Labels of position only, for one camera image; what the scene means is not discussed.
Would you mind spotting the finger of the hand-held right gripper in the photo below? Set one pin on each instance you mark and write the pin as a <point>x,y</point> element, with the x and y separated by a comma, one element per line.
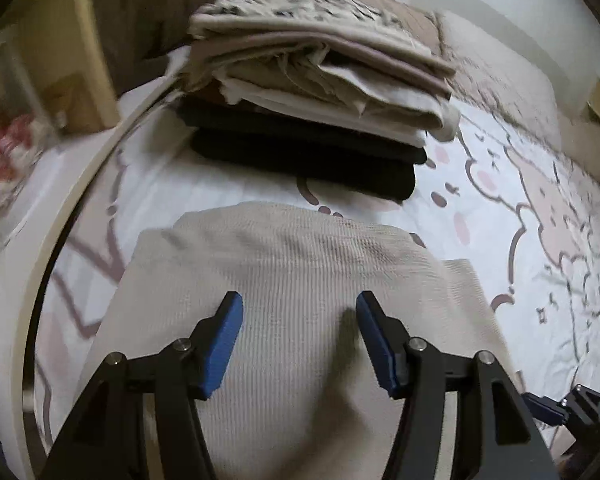
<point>545,407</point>

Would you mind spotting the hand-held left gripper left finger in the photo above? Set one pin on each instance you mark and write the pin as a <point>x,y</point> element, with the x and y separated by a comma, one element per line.
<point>222,345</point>

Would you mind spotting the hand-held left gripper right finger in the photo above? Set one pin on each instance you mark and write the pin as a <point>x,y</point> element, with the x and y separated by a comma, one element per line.
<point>380,347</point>

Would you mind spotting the beige waffle-knit shirt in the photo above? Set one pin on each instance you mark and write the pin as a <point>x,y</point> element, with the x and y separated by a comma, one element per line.
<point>300,270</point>

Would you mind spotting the stack of folded clothes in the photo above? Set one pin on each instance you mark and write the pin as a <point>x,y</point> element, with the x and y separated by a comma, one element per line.
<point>305,100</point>

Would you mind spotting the bear print blanket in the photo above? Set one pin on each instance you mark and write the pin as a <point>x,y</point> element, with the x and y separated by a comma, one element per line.
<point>505,240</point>

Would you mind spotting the red and white item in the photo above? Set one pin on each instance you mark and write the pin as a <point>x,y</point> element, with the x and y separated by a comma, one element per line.
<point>10,150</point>

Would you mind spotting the dark brown panel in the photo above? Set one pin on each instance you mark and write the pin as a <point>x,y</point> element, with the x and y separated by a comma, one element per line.
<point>140,15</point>

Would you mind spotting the beige quilted pillow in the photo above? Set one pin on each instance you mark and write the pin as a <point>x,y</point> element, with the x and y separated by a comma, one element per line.
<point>380,5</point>

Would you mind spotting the cream bed frame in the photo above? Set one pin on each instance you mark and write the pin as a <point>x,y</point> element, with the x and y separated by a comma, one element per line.
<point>45,285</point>

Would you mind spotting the wooden bedside rail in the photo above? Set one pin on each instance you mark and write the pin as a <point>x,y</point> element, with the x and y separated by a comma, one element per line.
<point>92,60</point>

